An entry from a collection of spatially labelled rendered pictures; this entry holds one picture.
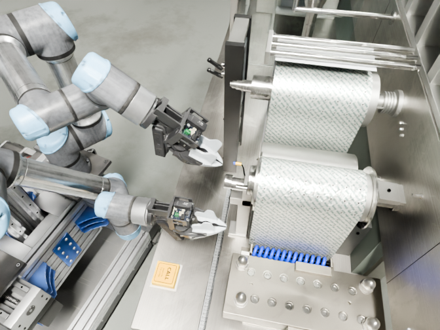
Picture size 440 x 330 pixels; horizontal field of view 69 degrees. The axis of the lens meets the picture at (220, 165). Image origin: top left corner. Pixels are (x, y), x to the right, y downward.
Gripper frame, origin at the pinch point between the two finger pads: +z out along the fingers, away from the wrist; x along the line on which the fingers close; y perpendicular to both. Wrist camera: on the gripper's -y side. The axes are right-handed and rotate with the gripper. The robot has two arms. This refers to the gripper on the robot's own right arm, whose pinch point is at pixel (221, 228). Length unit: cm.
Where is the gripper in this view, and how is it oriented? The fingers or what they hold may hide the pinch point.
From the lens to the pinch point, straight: 89.9
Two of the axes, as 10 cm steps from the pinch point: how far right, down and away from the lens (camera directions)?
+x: 1.8, -7.8, 6.0
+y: 0.0, -6.1, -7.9
